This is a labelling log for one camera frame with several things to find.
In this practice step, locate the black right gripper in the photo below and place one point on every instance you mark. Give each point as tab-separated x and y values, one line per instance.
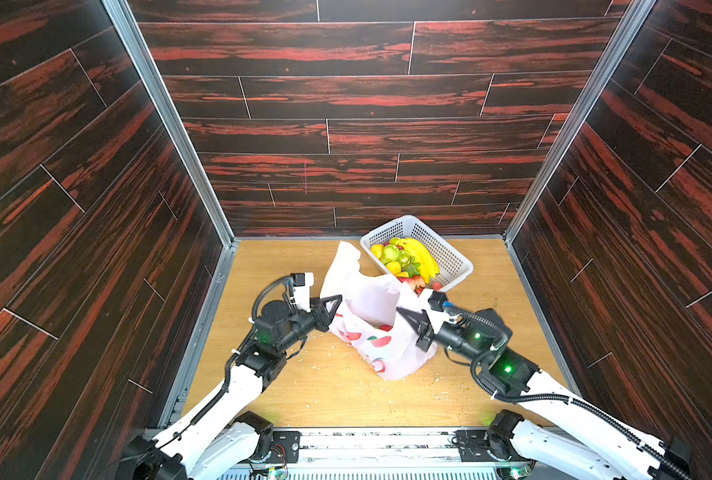
427	334

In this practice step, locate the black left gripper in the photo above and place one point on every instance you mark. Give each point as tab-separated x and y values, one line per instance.
319	314

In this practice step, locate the pink plastic bag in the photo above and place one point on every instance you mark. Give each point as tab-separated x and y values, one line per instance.
367	319

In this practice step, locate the small green fake fruit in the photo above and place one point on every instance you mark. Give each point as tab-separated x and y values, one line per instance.
405	258

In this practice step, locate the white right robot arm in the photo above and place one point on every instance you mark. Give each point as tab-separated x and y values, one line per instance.
587	443

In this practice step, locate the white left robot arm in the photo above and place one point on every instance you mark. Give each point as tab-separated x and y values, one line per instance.
198	445

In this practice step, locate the red fake strawberry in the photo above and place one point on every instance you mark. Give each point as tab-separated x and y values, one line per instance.
417	283

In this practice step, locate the yellow fake banana bunch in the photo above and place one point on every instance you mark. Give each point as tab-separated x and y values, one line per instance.
424	264

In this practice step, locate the light green fake fruit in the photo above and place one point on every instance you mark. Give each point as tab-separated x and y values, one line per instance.
391	253

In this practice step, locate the small yellow fake fruit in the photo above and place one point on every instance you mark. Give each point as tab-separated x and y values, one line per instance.
377	250

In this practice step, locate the white perforated plastic basket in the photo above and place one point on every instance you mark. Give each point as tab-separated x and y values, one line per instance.
454	267

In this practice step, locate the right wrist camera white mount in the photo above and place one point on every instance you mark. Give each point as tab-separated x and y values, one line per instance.
436	310

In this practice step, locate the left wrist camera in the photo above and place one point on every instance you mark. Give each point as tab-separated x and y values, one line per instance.
300	292

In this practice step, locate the metal base rail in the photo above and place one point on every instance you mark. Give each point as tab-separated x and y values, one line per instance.
420	453

